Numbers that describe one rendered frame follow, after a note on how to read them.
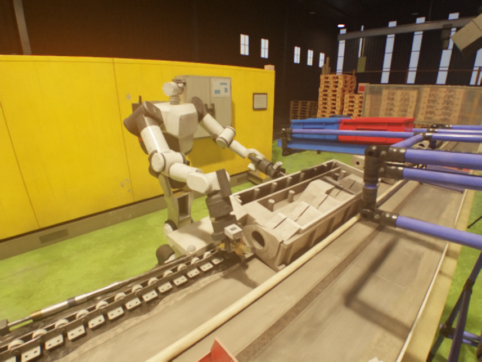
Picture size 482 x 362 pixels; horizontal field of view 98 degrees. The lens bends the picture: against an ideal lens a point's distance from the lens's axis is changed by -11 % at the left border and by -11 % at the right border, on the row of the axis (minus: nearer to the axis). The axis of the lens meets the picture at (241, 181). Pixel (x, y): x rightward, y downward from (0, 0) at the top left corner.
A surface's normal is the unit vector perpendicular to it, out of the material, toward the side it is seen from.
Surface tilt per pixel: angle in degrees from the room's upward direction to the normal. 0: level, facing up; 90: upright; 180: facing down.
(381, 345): 2
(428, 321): 0
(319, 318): 0
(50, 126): 90
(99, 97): 90
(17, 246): 90
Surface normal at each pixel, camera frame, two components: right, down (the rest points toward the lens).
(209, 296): 0.00, -0.94
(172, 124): 0.43, 0.32
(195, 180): -0.60, 0.19
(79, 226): 0.65, 0.26
